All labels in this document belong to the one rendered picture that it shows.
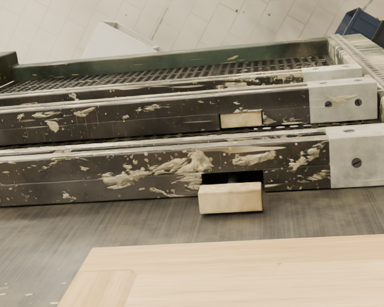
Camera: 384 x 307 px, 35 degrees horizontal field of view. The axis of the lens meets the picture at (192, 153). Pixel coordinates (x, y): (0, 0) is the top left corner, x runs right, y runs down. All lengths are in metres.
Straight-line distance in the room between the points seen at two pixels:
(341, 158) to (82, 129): 0.58
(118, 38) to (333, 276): 3.96
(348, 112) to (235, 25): 4.64
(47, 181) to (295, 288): 0.44
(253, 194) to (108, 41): 3.76
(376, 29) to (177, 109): 3.80
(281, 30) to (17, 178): 5.03
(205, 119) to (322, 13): 4.71
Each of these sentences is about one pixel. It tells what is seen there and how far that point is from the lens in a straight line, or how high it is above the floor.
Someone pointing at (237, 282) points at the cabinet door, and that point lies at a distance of 0.58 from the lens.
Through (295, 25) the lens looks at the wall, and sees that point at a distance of 5.82.
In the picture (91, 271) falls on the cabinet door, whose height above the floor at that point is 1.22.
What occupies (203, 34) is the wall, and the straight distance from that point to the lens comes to 5.79.
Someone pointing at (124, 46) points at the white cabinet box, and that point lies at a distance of 4.45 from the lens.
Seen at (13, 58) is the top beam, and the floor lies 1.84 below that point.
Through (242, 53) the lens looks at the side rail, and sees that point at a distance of 2.07.
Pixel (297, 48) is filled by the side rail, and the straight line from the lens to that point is 2.07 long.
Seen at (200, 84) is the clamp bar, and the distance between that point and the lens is 1.34.
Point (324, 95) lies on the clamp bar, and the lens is 1.17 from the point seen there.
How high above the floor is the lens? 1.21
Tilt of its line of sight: 3 degrees down
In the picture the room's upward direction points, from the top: 62 degrees counter-clockwise
